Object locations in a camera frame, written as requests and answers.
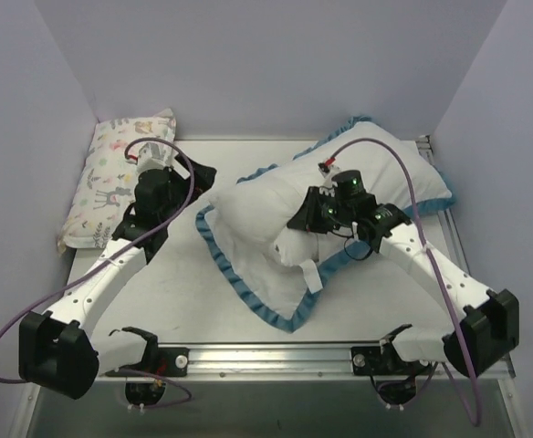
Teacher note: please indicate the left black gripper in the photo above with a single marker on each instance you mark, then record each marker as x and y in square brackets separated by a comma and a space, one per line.
[193, 172]

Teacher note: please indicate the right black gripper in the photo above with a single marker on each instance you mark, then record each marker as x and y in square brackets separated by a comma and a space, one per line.
[308, 210]

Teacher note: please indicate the blue white plush pillowcase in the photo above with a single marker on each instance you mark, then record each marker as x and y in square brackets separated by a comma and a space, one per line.
[392, 171]

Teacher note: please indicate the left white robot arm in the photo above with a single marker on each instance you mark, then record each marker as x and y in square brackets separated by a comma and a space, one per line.
[77, 313]

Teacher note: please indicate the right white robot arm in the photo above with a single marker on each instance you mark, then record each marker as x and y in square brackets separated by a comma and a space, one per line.
[486, 322]

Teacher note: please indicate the animal print white pillow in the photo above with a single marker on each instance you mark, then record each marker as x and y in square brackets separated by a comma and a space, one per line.
[106, 184]

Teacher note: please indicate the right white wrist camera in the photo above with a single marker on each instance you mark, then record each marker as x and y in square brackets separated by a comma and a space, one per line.
[328, 168]

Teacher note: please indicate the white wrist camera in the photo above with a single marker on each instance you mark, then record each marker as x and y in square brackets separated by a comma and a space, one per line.
[147, 156]
[328, 168]

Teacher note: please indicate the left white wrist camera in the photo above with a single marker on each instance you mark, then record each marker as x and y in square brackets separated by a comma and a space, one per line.
[147, 156]

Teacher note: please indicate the right aluminium side rail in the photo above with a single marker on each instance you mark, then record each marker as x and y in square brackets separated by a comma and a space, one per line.
[446, 218]

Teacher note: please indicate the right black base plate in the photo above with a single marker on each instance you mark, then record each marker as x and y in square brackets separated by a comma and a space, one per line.
[375, 361]

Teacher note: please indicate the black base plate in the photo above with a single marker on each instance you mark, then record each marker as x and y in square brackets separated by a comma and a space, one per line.
[169, 362]
[375, 361]

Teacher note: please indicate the aluminium mounting rail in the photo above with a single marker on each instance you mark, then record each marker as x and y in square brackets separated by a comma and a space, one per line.
[266, 360]

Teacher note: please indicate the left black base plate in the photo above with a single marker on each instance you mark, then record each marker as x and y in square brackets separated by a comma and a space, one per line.
[169, 362]

